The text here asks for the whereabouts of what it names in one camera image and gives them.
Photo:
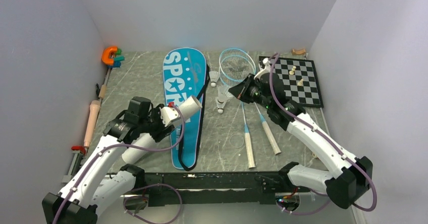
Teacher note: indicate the cream chess pawn upper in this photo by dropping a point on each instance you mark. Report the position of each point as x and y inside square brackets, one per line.
[292, 71]

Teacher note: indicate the blue racket bag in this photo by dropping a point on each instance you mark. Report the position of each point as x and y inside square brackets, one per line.
[185, 74]

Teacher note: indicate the white shuttlecock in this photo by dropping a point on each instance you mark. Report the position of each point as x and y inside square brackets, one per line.
[220, 103]
[223, 93]
[214, 77]

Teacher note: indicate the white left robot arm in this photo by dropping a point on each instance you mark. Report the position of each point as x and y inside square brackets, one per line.
[84, 198]

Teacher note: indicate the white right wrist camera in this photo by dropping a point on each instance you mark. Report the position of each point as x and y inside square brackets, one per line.
[264, 68]

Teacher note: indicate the blue badminton racket right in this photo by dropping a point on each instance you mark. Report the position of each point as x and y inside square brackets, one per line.
[267, 130]

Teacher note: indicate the beige handle tool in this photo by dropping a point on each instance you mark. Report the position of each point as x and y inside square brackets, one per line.
[93, 114]

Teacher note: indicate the black white chessboard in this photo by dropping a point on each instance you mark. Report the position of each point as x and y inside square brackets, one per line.
[308, 95]

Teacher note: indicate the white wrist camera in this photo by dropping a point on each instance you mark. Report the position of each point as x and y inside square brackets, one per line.
[264, 68]
[170, 116]

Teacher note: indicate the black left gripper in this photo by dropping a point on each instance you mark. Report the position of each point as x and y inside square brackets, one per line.
[159, 134]

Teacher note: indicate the orange C-shaped toy block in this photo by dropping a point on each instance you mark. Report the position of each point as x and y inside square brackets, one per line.
[108, 55]

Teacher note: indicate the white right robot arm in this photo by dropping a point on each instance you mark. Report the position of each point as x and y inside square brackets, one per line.
[346, 181]

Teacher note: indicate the red clamp on rail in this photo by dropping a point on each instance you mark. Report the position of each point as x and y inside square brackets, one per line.
[81, 149]

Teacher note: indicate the white shuttlecock tube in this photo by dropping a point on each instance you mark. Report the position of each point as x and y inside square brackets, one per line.
[186, 110]

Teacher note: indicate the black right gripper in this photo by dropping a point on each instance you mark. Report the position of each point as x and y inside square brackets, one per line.
[240, 91]

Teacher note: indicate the wooden arch block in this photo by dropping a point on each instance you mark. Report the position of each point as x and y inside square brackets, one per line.
[298, 51]

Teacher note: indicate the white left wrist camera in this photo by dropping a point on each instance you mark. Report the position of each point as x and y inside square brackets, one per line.
[170, 116]

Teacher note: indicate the green blue toy blocks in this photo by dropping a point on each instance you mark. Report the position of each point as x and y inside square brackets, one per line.
[117, 58]

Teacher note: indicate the black base frame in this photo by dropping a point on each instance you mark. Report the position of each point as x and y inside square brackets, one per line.
[262, 187]

